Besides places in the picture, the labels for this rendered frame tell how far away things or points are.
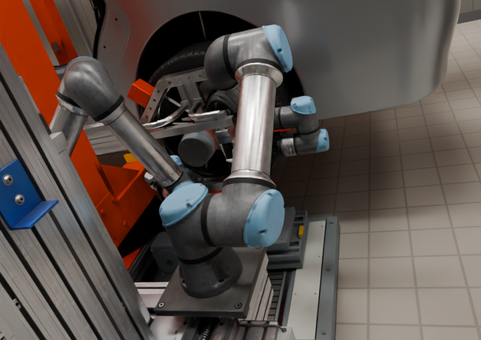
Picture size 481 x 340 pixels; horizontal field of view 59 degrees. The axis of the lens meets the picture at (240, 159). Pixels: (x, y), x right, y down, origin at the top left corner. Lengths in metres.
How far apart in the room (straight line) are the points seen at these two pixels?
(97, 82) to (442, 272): 1.65
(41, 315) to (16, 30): 1.11
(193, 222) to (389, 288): 1.33
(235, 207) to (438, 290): 1.36
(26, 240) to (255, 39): 0.64
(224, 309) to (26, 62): 1.12
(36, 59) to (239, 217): 1.10
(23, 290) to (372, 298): 1.55
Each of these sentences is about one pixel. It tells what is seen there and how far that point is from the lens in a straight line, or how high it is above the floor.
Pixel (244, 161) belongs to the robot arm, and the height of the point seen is 1.08.
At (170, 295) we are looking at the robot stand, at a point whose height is 0.82.
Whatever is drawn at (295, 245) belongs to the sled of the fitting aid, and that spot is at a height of 0.17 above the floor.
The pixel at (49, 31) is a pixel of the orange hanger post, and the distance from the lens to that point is 5.04.
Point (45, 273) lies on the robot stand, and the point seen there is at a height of 1.09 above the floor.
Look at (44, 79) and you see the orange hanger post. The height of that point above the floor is 1.26.
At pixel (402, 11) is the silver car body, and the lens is 1.75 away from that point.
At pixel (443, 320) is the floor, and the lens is 1.95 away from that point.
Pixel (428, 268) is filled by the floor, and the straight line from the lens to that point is 2.15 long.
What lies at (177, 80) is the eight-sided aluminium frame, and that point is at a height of 1.10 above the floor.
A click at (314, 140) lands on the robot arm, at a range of 1.40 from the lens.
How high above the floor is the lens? 1.47
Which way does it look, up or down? 25 degrees down
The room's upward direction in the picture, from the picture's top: 17 degrees counter-clockwise
